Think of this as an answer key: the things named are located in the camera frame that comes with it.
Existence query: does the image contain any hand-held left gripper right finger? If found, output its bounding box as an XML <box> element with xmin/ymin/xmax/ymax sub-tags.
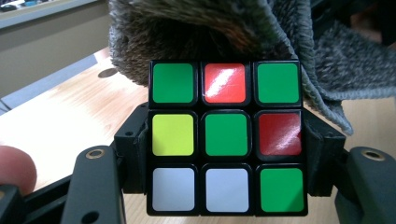
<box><xmin>300</xmin><ymin>106</ymin><xmax>347</xmax><ymax>198</ymax></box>

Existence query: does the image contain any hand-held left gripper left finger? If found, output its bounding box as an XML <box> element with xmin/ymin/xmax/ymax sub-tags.
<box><xmin>113</xmin><ymin>102</ymin><xmax>151</xmax><ymax>196</ymax></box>

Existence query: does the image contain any multicoloured puzzle cube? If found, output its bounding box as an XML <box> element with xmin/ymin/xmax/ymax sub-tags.
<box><xmin>146</xmin><ymin>59</ymin><xmax>310</xmax><ymax>217</ymax></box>

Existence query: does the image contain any gray fluffy cloth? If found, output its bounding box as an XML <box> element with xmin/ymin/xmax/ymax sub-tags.
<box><xmin>107</xmin><ymin>0</ymin><xmax>396</xmax><ymax>136</ymax></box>

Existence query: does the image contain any dark round table grommet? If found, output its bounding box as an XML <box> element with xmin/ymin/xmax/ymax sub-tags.
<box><xmin>97</xmin><ymin>67</ymin><xmax>119</xmax><ymax>79</ymax></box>

